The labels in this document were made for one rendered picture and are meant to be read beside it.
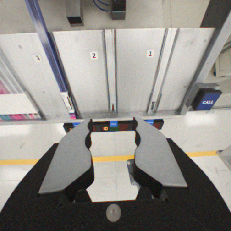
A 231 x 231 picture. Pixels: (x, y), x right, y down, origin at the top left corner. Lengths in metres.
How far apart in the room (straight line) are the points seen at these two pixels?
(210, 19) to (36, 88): 0.39
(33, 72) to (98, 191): 1.15
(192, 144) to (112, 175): 0.82
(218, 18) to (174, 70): 0.10
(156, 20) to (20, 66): 0.49
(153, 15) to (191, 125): 0.99
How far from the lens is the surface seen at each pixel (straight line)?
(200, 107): 0.32
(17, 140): 1.41
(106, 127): 0.37
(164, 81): 0.29
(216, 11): 0.32
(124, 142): 1.07
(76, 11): 0.53
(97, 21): 0.55
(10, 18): 0.69
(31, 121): 0.37
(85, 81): 0.27
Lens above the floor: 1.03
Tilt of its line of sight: 89 degrees down
